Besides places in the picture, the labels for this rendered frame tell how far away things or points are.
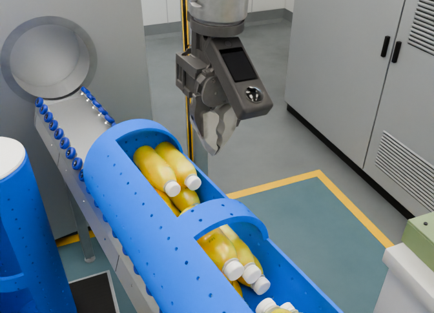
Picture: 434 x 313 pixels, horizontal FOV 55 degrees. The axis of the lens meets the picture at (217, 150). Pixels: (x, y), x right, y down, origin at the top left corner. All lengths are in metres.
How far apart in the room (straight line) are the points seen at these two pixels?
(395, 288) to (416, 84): 1.63
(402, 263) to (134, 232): 0.56
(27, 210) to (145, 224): 0.69
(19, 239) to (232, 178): 1.70
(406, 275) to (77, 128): 1.32
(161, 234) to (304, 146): 2.52
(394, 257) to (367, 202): 1.95
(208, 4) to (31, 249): 1.26
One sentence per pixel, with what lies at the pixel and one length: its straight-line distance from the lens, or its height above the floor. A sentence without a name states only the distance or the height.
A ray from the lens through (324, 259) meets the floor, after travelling 2.47.
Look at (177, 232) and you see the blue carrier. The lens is 0.85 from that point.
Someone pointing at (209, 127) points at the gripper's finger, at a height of 1.50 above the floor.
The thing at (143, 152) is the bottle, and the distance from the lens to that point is 1.19.
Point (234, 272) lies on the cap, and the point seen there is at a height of 1.15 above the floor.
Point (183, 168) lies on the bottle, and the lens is 1.15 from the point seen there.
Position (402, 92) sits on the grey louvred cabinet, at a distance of 2.58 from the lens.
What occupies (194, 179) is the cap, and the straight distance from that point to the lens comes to 1.12.
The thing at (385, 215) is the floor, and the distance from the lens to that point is 2.84.
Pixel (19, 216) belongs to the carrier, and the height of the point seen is 0.87.
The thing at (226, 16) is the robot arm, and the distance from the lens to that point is 0.54.
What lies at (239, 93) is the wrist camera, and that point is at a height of 1.59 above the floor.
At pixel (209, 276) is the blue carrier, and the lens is 0.78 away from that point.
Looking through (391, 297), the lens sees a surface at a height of 1.03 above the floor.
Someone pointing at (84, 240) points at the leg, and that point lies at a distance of 2.36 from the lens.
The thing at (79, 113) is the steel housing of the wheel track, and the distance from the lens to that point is 1.90.
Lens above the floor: 1.83
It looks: 35 degrees down
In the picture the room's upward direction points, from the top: straight up
